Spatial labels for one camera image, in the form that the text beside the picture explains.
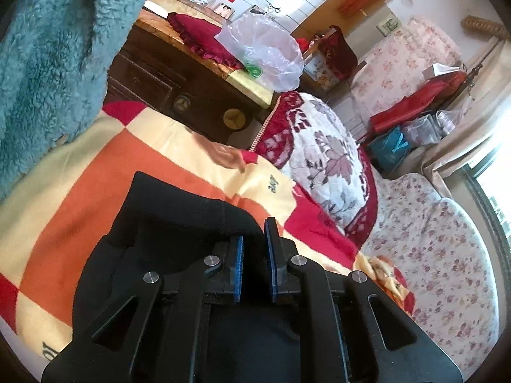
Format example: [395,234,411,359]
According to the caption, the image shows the wooden coat rack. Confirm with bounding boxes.
[462,15,511,41]

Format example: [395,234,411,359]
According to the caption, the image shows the beige curtain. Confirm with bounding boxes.
[422,36,511,193]

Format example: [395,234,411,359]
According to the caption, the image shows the orange red checkered blanket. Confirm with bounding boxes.
[0,101,416,368]

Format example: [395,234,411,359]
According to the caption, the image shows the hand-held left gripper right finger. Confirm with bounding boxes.
[264,217,464,383]

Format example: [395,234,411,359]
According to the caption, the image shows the window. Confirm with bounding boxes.
[459,144,511,250]

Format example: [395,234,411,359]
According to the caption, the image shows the teal fluffy fleece blanket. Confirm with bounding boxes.
[0,0,166,202]

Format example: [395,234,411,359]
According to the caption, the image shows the small clear plastic bag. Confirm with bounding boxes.
[402,109,464,147]

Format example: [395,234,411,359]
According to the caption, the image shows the dark red velvet cloth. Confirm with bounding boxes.
[167,13,245,68]

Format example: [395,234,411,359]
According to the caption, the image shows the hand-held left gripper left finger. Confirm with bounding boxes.
[42,235,245,383]

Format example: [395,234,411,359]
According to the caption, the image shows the floral printed box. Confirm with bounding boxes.
[303,52,345,92]

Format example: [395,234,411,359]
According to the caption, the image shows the dark wooden cabinet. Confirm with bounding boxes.
[104,18,277,146]

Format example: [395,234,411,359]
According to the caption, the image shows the floral covered sofa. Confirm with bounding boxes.
[350,16,464,118]

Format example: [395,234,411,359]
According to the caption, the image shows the red white floral pillow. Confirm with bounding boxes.
[253,91,379,248]

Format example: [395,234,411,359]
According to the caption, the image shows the blue plastic bag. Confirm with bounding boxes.
[366,125,416,173]

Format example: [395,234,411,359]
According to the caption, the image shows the pink floral bed sheet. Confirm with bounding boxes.
[359,173,500,368]

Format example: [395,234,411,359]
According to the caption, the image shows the bright red bag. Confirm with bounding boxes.
[369,79,468,137]

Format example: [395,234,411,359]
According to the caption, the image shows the white box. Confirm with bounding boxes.
[423,64,464,79]

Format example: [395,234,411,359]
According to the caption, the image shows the dark red cloth bag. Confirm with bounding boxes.
[317,26,359,81]

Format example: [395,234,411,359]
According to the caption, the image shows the black pants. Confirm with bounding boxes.
[72,171,360,383]

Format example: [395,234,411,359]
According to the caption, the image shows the white book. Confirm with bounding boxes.
[142,0,171,19]

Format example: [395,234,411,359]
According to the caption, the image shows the wall switch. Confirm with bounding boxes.
[377,16,400,35]

